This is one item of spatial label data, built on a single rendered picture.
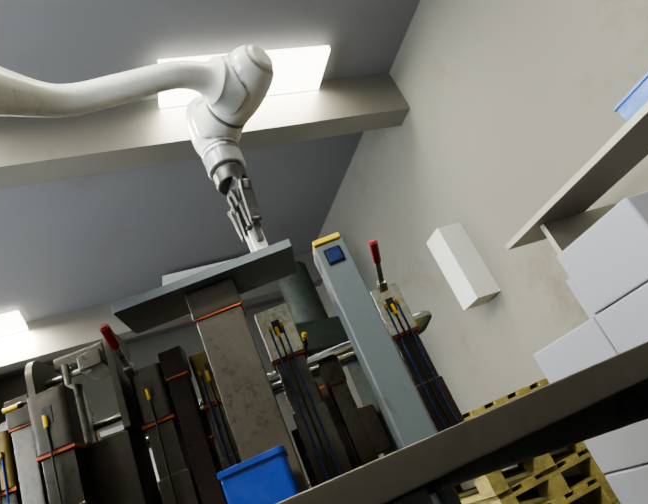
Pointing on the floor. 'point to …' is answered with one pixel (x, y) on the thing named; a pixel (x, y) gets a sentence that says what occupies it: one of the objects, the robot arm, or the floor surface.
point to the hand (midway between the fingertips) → (258, 246)
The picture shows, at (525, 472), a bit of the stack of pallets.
